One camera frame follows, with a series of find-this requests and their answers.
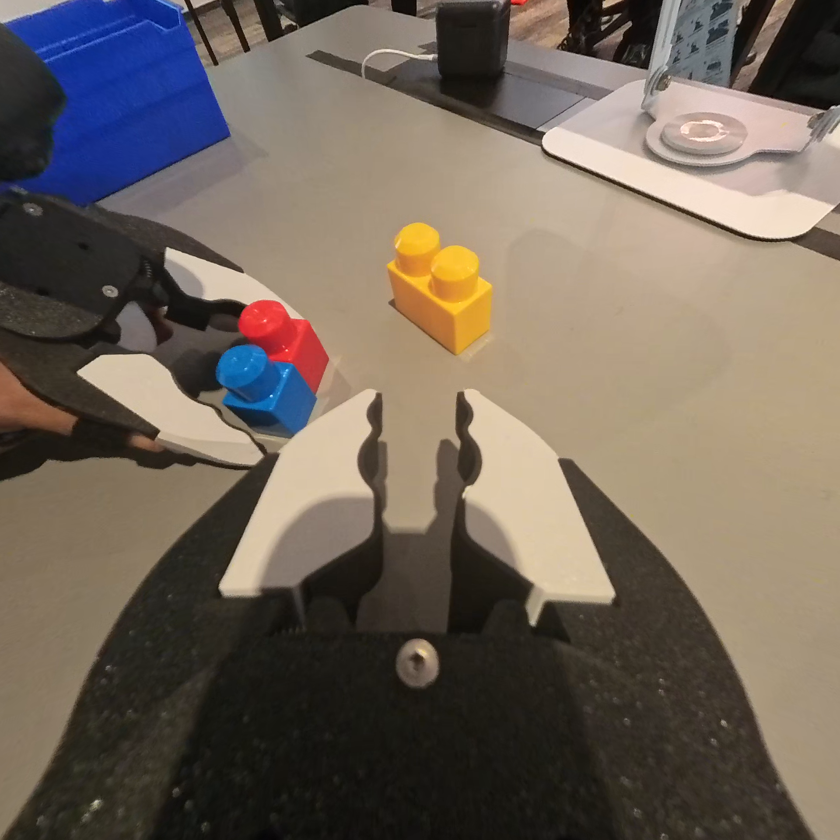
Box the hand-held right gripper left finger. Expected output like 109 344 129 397
218 388 385 627

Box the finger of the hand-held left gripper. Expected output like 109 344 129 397
152 247 299 329
76 353 269 470

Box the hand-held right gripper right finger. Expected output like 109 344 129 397
449 388 618 627

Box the red one-stud block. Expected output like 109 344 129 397
238 300 330 391

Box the blue one-stud block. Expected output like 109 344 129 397
215 345 319 439

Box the blue plastic bin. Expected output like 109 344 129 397
0 0 232 206

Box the yellow two-stud block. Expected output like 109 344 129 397
386 222 494 357

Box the person's left hand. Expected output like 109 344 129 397
0 362 165 454

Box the black cube charger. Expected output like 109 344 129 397
435 0 511 81

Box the white cable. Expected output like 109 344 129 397
361 48 439 78

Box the dark table cable channel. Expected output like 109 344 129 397
307 41 840 263

